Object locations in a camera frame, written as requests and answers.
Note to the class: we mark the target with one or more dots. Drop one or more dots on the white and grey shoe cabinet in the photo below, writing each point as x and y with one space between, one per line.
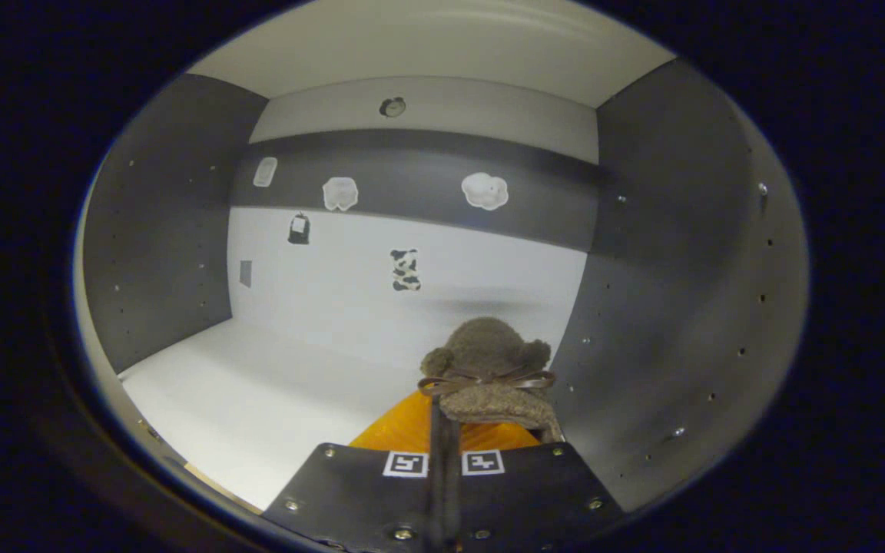
335 361

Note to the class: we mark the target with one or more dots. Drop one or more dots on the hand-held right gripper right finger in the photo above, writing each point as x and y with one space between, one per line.
527 491

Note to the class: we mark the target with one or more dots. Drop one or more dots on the brown fuzzy shoe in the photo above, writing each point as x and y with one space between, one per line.
492 353

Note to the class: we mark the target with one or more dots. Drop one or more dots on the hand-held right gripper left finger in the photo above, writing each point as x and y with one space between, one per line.
350 491

